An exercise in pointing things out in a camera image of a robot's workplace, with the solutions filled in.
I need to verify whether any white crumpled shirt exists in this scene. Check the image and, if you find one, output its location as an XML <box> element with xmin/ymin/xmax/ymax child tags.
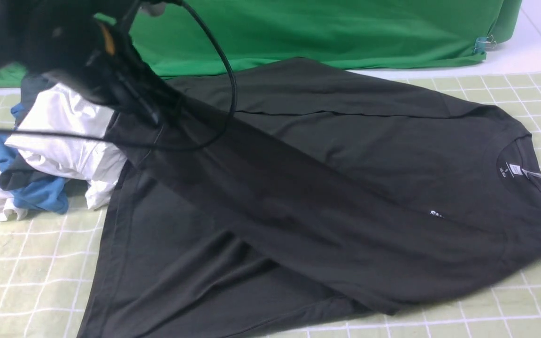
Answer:
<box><xmin>6</xmin><ymin>84</ymin><xmax>126</xmax><ymax>211</ymax></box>

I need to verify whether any dark gray long-sleeve shirt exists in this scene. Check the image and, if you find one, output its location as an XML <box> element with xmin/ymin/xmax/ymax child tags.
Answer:
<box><xmin>78</xmin><ymin>58</ymin><xmax>541</xmax><ymax>338</ymax></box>

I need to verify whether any blue binder clip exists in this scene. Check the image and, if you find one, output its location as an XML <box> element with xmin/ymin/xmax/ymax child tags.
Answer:
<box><xmin>472</xmin><ymin>36</ymin><xmax>497</xmax><ymax>55</ymax></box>

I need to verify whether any green backdrop cloth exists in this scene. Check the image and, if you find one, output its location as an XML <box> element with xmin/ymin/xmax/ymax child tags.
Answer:
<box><xmin>0</xmin><ymin>0</ymin><xmax>523</xmax><ymax>88</ymax></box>

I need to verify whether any light green checkered tablecloth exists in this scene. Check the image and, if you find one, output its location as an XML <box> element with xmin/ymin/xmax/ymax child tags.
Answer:
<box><xmin>0</xmin><ymin>73</ymin><xmax>541</xmax><ymax>338</ymax></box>

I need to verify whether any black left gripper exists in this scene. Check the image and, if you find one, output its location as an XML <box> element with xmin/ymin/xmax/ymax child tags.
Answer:
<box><xmin>45</xmin><ymin>19</ymin><xmax>182</xmax><ymax>127</ymax></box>

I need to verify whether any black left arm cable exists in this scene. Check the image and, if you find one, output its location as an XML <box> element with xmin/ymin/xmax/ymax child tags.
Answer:
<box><xmin>0</xmin><ymin>0</ymin><xmax>238</xmax><ymax>153</ymax></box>

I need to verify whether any blue crumpled shirt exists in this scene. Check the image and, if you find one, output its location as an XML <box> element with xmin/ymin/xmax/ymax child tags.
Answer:
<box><xmin>0</xmin><ymin>103</ymin><xmax>70</xmax><ymax>215</ymax></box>

